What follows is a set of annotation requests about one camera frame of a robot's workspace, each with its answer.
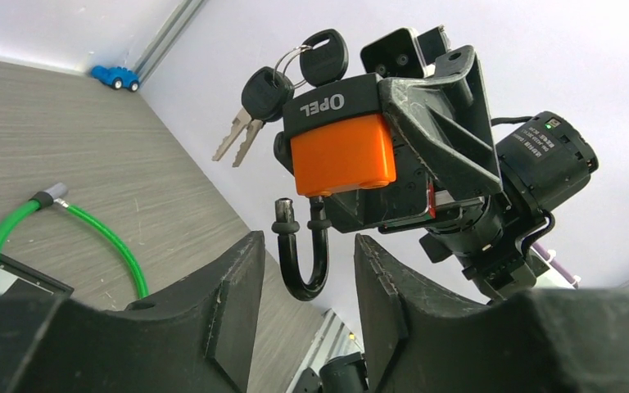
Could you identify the blue toy car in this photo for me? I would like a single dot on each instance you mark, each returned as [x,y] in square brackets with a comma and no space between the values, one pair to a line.
[116,77]

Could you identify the black white chessboard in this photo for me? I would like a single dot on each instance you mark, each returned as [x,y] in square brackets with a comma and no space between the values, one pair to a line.
[20,279]

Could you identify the silver keys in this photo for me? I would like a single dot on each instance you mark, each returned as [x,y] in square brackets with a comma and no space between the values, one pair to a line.
[276,97]

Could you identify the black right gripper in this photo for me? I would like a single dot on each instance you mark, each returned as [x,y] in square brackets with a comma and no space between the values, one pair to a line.
[434,104]

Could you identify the orange black padlock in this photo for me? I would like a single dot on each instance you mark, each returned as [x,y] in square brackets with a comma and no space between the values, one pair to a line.
[336,140]

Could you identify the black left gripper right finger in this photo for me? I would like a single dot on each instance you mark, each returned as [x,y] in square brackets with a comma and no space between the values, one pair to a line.
[421,337]

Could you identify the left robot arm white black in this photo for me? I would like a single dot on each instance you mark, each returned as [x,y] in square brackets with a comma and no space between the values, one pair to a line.
[331,374]

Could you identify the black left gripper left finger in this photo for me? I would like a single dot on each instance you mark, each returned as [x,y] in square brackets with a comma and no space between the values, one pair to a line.
[196,335]

